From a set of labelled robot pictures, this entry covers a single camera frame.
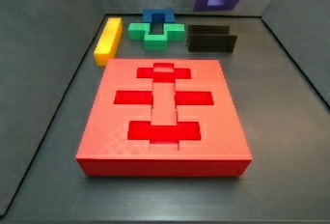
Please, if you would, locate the black angle fixture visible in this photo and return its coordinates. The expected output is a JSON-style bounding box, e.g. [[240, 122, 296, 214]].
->
[[188, 25, 238, 53]]

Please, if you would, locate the red puzzle board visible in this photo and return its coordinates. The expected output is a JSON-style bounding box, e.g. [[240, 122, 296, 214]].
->
[[77, 59, 253, 177]]

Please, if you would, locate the green cross-shaped block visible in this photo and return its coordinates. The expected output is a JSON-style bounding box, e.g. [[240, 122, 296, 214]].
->
[[129, 23, 186, 50]]

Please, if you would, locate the blue U-shaped block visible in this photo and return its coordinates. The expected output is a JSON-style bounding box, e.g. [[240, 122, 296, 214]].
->
[[142, 9, 176, 23]]

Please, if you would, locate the yellow bar block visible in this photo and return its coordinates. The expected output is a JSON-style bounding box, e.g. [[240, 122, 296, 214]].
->
[[94, 17, 124, 67]]

